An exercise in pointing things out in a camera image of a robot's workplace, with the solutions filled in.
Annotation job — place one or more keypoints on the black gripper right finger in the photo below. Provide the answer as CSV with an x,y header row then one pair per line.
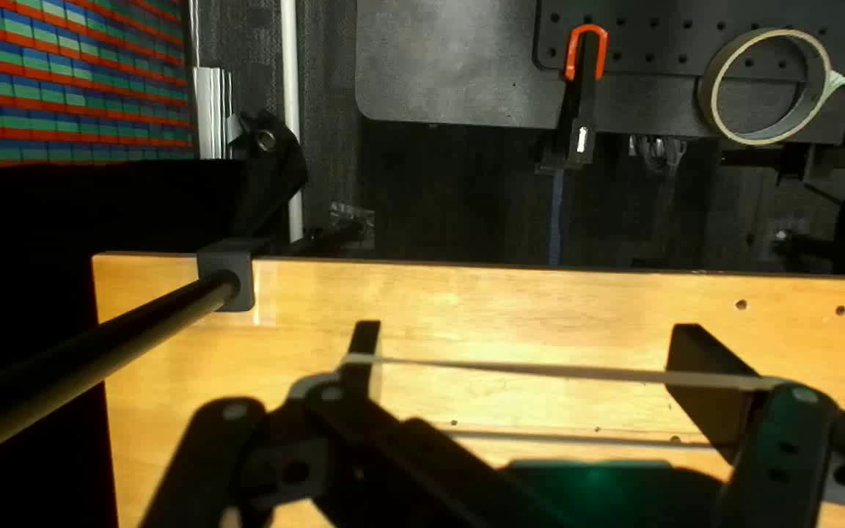
x,y
784,458

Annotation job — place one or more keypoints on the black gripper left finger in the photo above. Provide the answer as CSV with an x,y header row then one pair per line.
x,y
275,469

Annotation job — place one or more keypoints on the black pole clamp block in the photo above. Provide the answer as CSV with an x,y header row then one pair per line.
x,y
227,266

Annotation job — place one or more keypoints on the black tripod pole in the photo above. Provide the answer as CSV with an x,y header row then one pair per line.
x,y
99,352

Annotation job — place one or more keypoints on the roll of masking tape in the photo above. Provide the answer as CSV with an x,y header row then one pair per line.
x,y
714,92

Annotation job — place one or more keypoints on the white vertical strip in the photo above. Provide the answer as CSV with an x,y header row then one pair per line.
x,y
290,76

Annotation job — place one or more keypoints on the colourful woven panel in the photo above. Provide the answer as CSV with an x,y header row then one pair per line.
x,y
60,69

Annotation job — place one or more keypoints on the black angled bracket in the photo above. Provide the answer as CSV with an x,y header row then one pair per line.
x,y
270,176

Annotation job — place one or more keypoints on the silver aluminium profile rail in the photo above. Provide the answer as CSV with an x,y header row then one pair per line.
x,y
211,112

